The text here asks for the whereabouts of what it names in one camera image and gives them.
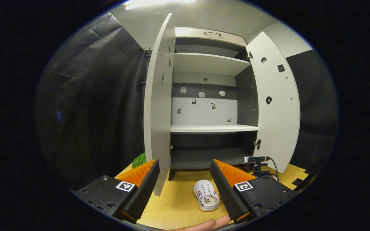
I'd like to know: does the white shoe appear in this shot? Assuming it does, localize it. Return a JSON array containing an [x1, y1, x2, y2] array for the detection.
[[193, 180, 220, 212]]

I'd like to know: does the black backdrop cloth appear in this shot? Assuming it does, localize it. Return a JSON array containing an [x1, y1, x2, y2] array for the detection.
[[34, 13, 339, 193]]

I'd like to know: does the watermelon slice toy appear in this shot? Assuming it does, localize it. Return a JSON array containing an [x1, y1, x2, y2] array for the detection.
[[131, 153, 147, 169]]

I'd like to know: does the black webcam on tripod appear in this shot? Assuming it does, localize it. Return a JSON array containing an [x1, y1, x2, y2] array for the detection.
[[243, 156, 271, 177]]

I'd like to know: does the white cabinet drawer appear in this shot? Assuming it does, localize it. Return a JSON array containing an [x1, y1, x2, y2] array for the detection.
[[175, 27, 248, 47]]

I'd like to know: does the black cable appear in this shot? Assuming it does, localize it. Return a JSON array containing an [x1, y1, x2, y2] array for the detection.
[[266, 157, 279, 182]]

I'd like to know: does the white shoe cabinet door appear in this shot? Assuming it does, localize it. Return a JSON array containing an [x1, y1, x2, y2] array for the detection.
[[144, 13, 176, 196], [245, 31, 301, 174]]

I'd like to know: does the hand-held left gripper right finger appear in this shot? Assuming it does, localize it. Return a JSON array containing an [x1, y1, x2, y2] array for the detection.
[[210, 159, 298, 225]]

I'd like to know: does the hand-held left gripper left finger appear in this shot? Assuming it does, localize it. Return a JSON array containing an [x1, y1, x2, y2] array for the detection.
[[71, 159, 160, 224]]

